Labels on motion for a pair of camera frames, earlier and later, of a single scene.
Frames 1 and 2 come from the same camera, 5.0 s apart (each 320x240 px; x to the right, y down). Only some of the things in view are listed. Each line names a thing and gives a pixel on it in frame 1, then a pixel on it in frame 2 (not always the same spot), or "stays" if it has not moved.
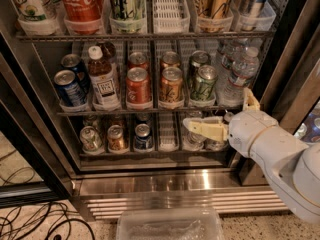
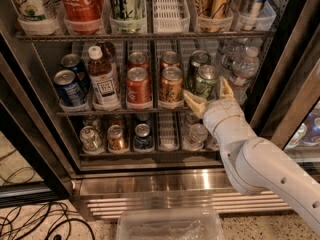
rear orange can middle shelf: (169, 59) stays
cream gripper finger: (214, 127) to (197, 104)
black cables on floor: (47, 221) stays
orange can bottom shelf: (116, 139) stays
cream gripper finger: (250, 102) to (225, 90)
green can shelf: (203, 83) stays
